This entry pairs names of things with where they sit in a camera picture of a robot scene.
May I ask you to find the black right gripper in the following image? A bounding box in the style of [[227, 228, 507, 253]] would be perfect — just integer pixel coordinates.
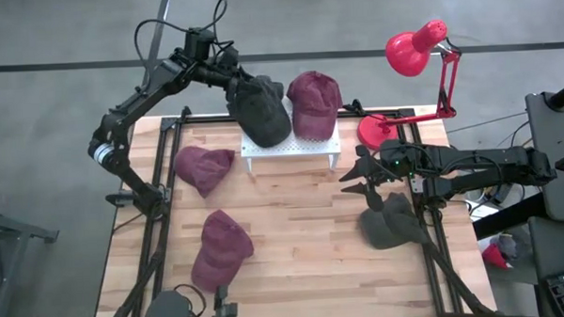
[[337, 137, 426, 214]]

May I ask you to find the dark baseball cap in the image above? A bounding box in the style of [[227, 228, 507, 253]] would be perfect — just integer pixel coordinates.
[[226, 72, 295, 151], [356, 190, 431, 251]]

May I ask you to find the maroon baseball cap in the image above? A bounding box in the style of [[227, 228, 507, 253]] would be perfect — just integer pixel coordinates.
[[172, 144, 237, 200], [286, 70, 345, 143], [188, 208, 257, 294]]

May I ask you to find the grey metal bar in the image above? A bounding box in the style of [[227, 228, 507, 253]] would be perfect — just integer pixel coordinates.
[[137, 0, 176, 89]]

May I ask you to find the white perforated metal rack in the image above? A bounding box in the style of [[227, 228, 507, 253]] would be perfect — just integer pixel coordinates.
[[239, 93, 343, 175]]

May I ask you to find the red desk lamp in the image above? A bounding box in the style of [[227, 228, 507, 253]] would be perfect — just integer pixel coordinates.
[[352, 19, 465, 152]]

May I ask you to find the red and white object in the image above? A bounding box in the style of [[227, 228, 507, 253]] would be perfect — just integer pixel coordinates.
[[477, 232, 520, 271]]

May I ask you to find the grey side desk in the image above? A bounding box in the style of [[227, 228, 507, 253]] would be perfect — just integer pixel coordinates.
[[524, 90, 564, 226]]

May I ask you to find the dark grey rounded device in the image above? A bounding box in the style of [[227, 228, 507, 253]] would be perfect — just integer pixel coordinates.
[[140, 288, 195, 317]]

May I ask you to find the grey metal stand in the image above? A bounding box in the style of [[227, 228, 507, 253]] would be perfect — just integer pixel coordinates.
[[0, 184, 63, 317]]

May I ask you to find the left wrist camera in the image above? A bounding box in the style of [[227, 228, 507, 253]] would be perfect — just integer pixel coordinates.
[[182, 26, 217, 62]]

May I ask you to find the black metal rig frame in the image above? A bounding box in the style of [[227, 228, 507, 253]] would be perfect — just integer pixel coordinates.
[[91, 97, 495, 317]]

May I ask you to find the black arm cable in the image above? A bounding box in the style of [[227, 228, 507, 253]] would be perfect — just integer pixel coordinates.
[[132, 0, 236, 66]]

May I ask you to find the black clamp bracket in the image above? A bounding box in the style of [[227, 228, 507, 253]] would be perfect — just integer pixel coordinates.
[[211, 284, 240, 317]]

